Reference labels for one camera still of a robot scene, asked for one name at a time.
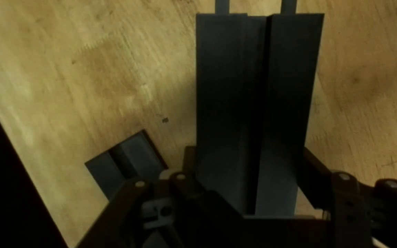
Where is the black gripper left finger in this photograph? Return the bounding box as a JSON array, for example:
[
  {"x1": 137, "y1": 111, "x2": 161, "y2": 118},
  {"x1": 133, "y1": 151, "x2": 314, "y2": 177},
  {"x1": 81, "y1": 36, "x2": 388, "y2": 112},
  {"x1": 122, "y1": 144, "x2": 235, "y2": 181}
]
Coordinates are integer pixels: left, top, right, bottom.
[{"x1": 75, "y1": 147, "x2": 244, "y2": 248}]

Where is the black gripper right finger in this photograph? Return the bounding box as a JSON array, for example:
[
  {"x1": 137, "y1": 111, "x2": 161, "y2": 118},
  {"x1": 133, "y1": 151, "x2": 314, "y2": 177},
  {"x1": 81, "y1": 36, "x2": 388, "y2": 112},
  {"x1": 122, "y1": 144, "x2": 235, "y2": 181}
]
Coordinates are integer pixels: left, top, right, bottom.
[{"x1": 299, "y1": 149, "x2": 397, "y2": 248}]

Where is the black grooved rail piece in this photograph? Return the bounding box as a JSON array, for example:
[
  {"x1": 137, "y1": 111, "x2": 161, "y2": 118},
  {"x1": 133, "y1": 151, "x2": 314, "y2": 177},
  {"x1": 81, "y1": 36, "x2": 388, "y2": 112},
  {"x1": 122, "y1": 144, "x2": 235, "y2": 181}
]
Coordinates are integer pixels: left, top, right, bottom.
[{"x1": 194, "y1": 0, "x2": 325, "y2": 218}]

